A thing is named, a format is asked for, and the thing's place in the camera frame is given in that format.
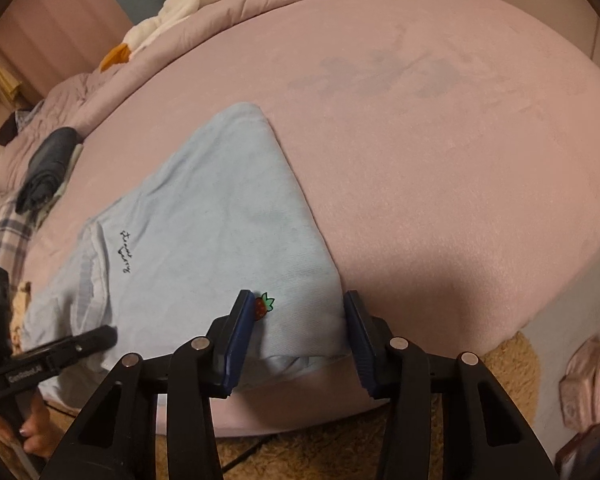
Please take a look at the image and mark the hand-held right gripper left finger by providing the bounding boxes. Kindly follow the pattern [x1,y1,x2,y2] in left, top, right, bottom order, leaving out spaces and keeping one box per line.
[40,289,255,480]

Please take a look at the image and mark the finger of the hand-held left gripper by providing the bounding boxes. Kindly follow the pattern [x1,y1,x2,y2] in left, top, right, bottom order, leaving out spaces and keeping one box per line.
[45,325,119,368]

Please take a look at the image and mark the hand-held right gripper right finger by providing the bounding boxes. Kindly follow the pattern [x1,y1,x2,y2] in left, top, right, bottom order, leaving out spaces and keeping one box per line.
[342,289,557,480]

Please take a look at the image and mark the light blue strawberry pants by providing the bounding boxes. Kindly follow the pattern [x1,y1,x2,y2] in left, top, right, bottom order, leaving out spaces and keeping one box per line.
[22,102,344,402]

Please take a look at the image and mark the person's left hand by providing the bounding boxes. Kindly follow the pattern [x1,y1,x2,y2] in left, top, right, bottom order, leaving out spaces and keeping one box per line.
[0,392,59,461]

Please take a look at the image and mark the cream cartoon print garment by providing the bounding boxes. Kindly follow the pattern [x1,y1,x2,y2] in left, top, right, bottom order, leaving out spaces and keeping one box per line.
[7,280,36,352]

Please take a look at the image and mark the plaid pillow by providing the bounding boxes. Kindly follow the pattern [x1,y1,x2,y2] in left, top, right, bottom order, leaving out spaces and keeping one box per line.
[0,197,39,272]

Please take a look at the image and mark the beige shaggy rug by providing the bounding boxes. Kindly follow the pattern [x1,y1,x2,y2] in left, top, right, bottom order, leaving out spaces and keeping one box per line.
[55,332,542,480]

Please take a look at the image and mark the folded dark blue jeans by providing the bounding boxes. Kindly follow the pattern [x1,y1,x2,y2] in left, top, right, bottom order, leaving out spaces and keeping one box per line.
[17,127,81,214]

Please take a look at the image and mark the folded green garment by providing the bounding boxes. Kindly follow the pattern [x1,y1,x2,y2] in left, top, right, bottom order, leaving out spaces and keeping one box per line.
[35,142,86,212]

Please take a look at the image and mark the dark brown cloth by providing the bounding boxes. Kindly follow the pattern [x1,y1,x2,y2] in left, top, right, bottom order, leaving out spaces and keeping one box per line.
[0,111,25,147]

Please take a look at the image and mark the blue checked cloth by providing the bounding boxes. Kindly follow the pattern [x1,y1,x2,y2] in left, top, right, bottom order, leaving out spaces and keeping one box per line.
[16,99,47,130]

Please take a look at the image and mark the yellow pleated cloth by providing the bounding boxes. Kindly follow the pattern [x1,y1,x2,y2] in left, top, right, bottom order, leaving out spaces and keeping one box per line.
[0,55,23,107]

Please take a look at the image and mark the pink plush slipper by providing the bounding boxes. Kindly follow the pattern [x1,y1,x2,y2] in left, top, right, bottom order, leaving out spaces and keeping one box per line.
[558,332,600,434]

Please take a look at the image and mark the pink curtain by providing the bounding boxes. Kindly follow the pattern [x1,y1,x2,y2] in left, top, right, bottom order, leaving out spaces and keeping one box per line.
[0,0,133,107]

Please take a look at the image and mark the white goose plush toy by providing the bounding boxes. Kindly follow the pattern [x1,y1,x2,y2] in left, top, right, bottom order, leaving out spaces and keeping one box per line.
[100,0,342,74]

